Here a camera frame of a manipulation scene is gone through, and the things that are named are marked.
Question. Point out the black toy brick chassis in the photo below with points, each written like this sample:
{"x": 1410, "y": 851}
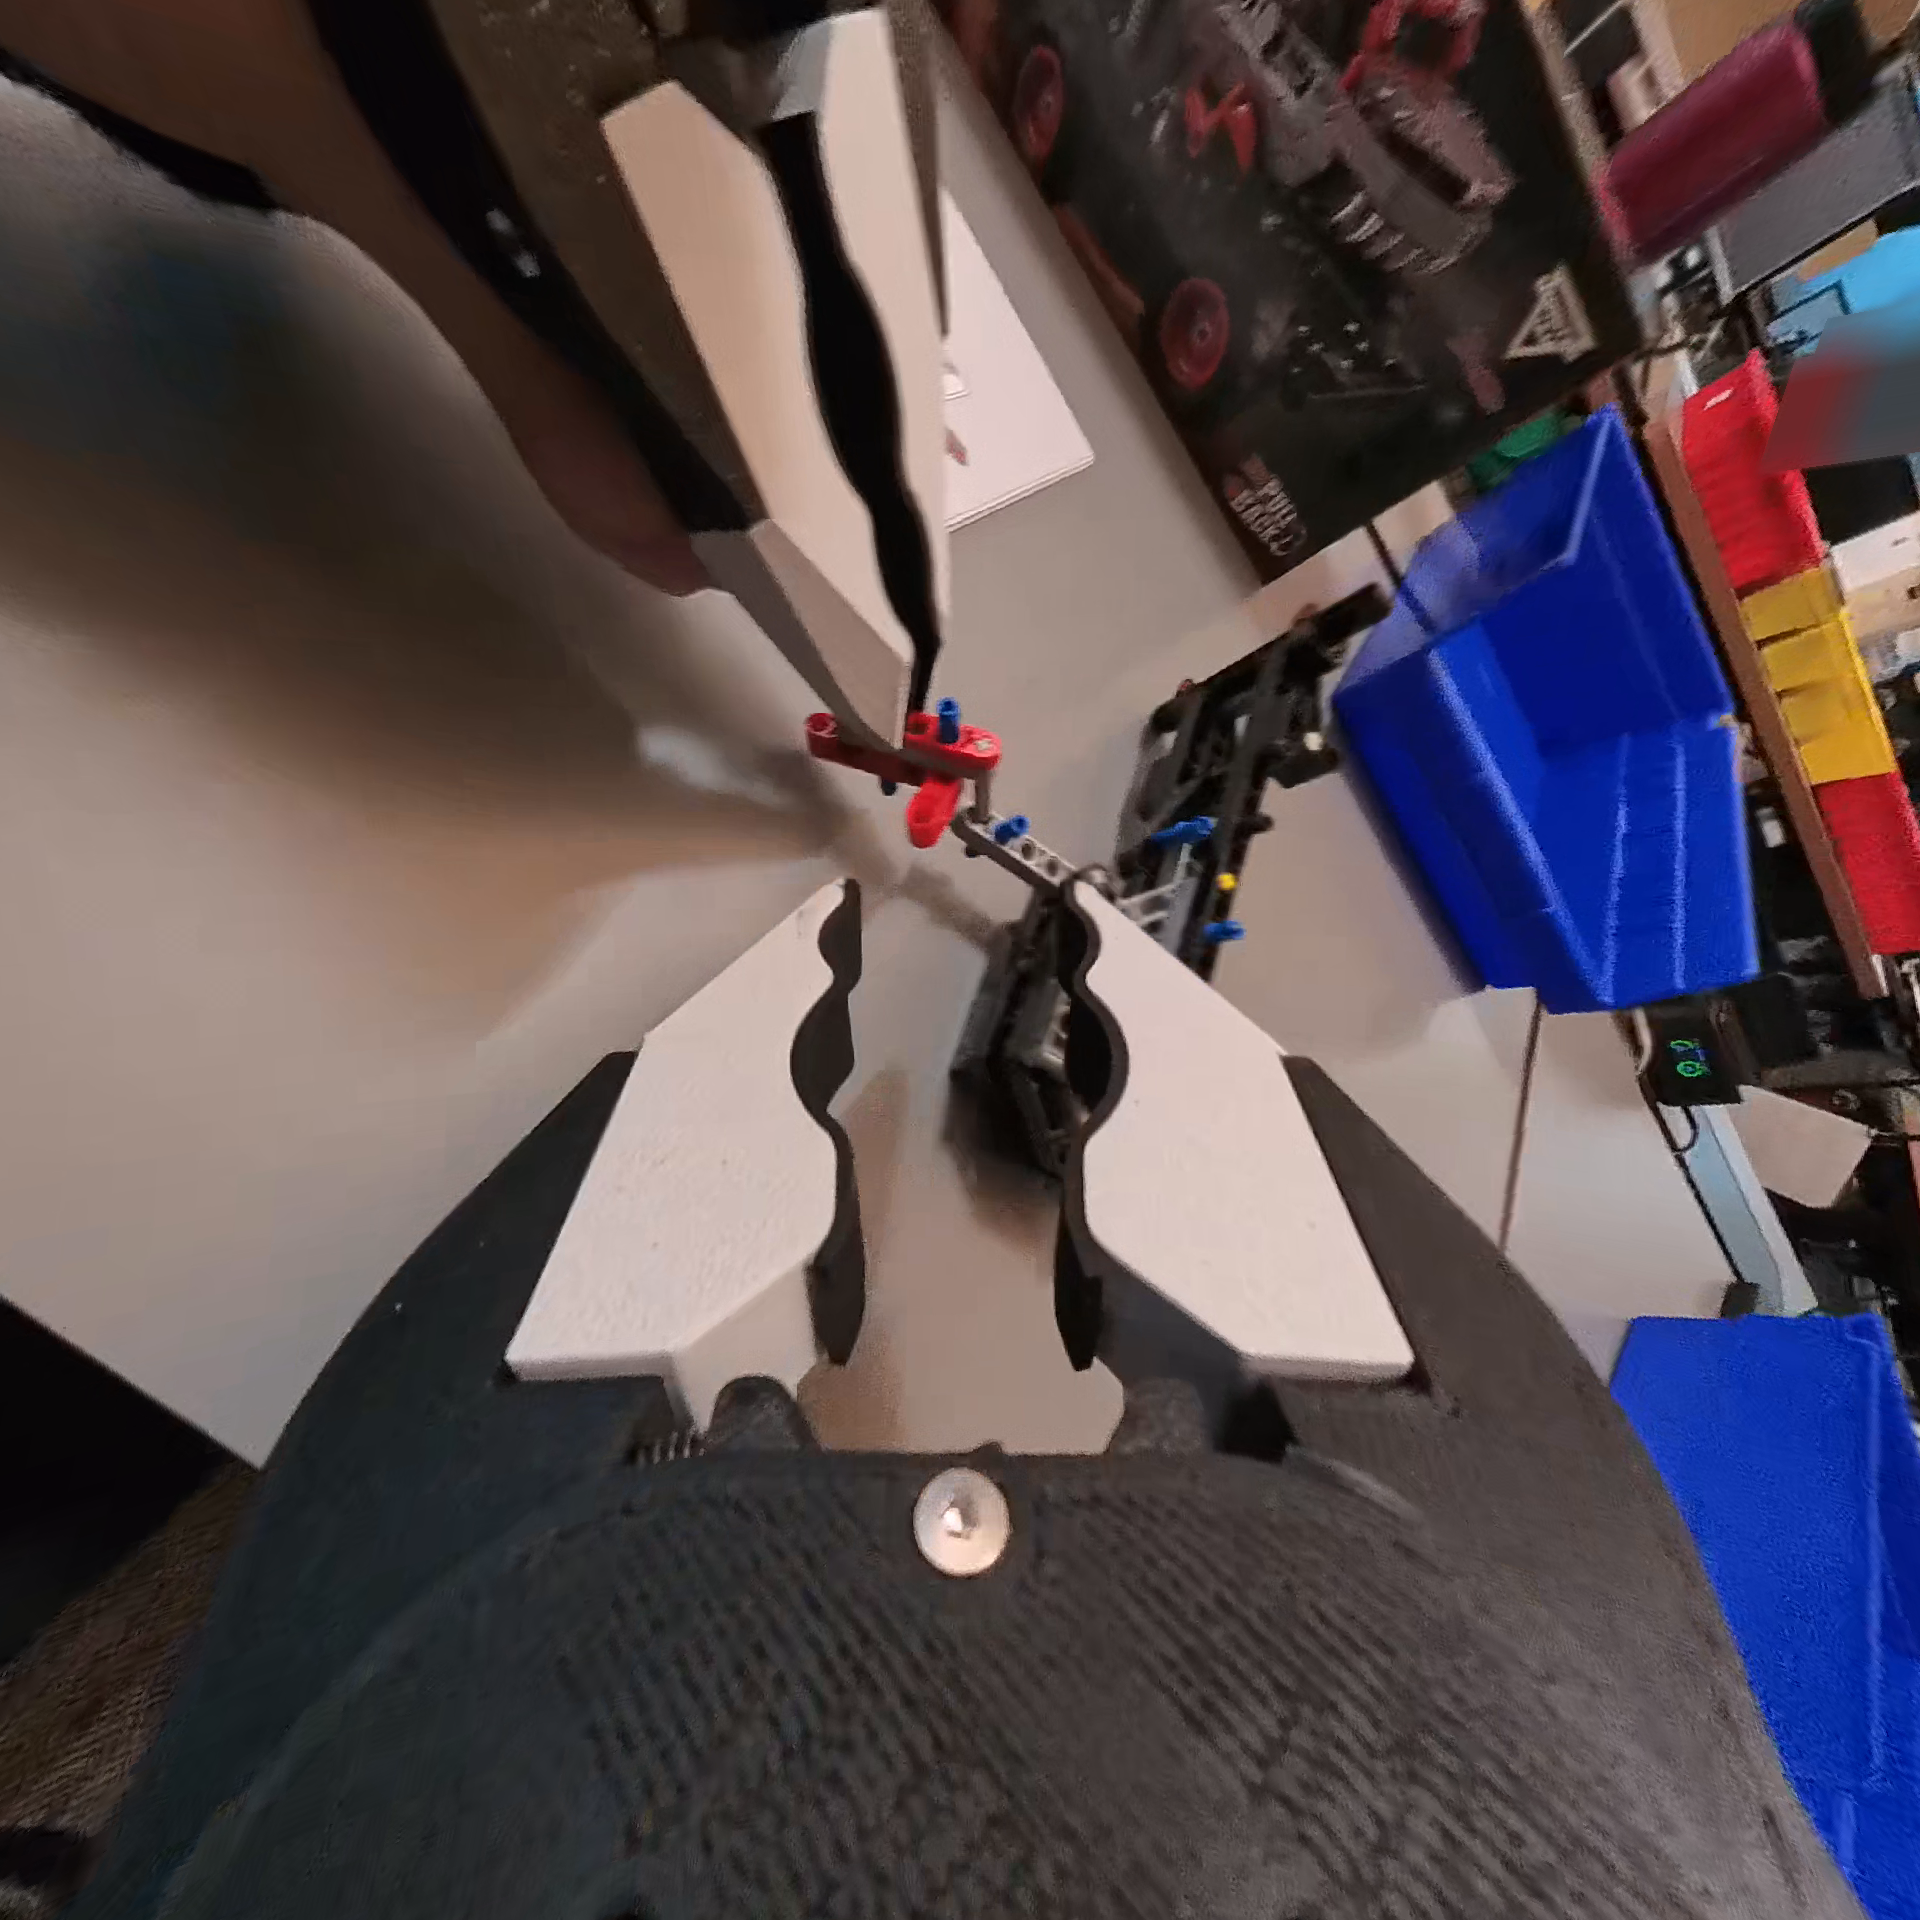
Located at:
{"x": 1201, "y": 780}

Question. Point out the person's left hand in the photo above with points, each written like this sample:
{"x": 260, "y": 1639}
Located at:
{"x": 599, "y": 503}

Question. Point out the yellow plastic bin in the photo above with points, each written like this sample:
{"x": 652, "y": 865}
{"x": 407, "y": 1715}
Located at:
{"x": 1823, "y": 675}

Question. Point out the dark printed toy box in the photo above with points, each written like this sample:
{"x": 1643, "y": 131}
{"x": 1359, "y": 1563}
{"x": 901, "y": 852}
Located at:
{"x": 1349, "y": 225}

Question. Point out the grey desk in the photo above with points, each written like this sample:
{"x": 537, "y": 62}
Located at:
{"x": 375, "y": 1049}

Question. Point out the person's left forearm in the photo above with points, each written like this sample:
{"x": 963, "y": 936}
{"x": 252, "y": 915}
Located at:
{"x": 181, "y": 59}

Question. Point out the black charger with green lights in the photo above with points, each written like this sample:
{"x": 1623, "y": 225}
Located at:
{"x": 1693, "y": 1059}

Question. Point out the green plastic bin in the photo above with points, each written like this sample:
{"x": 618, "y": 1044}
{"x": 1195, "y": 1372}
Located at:
{"x": 1522, "y": 446}

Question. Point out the white instruction booklet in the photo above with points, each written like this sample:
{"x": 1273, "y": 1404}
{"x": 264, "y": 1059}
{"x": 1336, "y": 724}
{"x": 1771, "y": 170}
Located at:
{"x": 1004, "y": 388}

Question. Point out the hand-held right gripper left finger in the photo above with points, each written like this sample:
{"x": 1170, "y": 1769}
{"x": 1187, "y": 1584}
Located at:
{"x": 675, "y": 1200}

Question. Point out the red toy brick assembly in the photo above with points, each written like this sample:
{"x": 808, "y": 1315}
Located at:
{"x": 938, "y": 745}

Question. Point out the red plastic bin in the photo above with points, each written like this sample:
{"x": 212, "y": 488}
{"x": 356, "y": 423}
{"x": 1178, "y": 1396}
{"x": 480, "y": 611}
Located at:
{"x": 1875, "y": 862}
{"x": 1747, "y": 465}

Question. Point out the blue plastic bin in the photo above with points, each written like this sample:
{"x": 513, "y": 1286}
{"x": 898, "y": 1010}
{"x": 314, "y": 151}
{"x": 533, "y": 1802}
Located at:
{"x": 1800, "y": 1499}
{"x": 1576, "y": 721}

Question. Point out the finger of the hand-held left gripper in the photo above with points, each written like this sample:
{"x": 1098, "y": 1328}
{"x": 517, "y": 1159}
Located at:
{"x": 901, "y": 225}
{"x": 704, "y": 299}

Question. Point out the maroon container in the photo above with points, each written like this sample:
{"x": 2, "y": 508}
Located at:
{"x": 1723, "y": 136}

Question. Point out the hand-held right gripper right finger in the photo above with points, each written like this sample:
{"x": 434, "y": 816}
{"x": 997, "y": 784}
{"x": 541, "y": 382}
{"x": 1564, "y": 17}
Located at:
{"x": 1243, "y": 1200}

